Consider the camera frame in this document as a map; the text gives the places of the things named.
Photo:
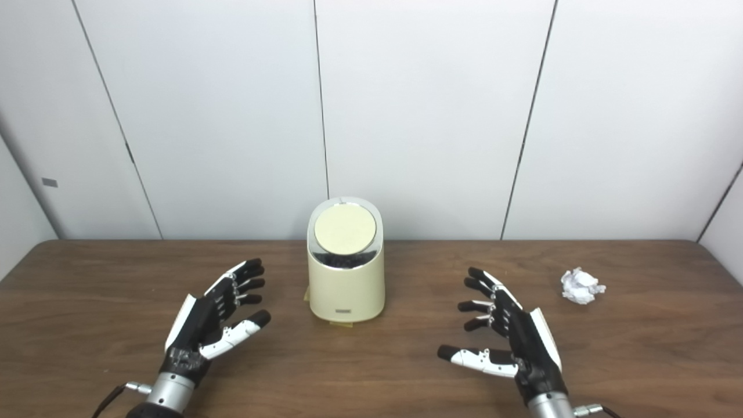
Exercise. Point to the white and black left hand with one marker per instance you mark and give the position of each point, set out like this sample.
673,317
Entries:
194,325

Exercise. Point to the white and black right hand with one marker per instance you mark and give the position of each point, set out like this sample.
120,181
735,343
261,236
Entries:
525,345

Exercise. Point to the white paper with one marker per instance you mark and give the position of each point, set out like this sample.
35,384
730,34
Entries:
580,285

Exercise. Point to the cream-colored bin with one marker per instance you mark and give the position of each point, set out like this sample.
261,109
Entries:
347,290

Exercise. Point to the cream round bin lid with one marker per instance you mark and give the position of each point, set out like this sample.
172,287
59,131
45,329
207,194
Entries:
345,229

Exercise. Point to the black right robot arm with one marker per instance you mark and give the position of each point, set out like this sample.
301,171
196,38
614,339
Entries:
548,406

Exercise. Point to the yellow tape piece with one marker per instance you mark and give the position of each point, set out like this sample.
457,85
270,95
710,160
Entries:
342,324

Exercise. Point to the grey wall tag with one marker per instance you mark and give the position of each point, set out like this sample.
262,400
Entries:
49,182

